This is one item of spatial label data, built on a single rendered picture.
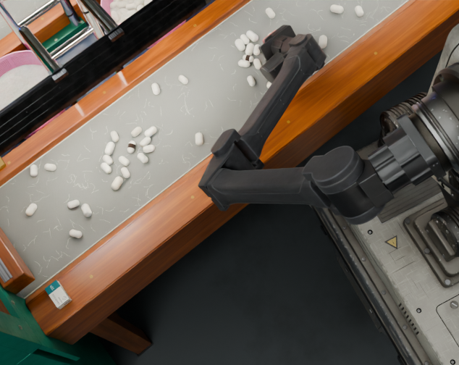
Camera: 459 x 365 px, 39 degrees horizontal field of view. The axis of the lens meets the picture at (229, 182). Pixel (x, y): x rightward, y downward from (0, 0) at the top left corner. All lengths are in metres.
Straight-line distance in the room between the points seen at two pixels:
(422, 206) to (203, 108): 0.68
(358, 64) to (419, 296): 0.65
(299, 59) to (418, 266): 0.69
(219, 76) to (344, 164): 0.86
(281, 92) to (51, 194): 0.68
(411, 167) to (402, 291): 0.91
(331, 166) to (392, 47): 0.84
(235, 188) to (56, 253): 0.64
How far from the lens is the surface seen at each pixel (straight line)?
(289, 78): 1.48
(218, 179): 1.27
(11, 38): 2.01
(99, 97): 1.81
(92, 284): 1.63
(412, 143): 0.97
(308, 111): 1.69
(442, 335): 1.85
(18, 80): 1.96
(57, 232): 1.72
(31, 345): 1.52
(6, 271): 1.61
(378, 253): 1.87
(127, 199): 1.69
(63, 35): 2.02
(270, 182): 1.14
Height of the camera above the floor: 2.27
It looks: 68 degrees down
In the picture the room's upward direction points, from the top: 18 degrees counter-clockwise
